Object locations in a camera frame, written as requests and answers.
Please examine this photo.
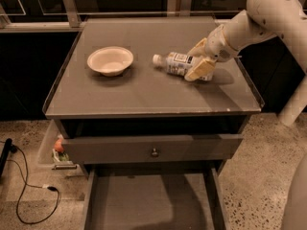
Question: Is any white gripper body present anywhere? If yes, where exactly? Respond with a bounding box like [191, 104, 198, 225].
[204, 25, 238, 62]

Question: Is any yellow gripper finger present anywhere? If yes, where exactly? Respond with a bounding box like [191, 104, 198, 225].
[188, 37, 207, 57]
[184, 57, 216, 81]

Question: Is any clear bottle with blue label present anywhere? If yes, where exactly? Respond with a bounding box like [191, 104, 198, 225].
[153, 52, 202, 81]

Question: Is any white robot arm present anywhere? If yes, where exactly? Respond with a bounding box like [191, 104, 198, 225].
[185, 0, 307, 230]

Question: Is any grey top drawer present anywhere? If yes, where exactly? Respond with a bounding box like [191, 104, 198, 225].
[60, 115, 247, 165]

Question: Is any grey drawer cabinet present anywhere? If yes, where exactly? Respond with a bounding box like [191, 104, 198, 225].
[42, 15, 265, 230]

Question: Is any round metal drawer knob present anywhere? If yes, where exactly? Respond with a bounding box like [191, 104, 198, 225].
[151, 148, 159, 158]

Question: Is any grey open middle drawer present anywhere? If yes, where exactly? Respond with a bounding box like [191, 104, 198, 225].
[80, 168, 231, 230]

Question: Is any white paper bowl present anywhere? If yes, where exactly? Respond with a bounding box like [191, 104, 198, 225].
[87, 46, 133, 77]

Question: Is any orange toy fruit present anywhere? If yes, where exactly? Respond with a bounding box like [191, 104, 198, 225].
[54, 139, 64, 153]

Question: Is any clear plastic storage bin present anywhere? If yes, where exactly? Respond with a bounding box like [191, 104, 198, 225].
[36, 121, 83, 176]

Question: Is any black pole on floor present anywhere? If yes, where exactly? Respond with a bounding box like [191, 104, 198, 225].
[0, 138, 12, 177]

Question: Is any metal railing frame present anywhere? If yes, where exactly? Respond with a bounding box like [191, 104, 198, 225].
[0, 0, 257, 35]

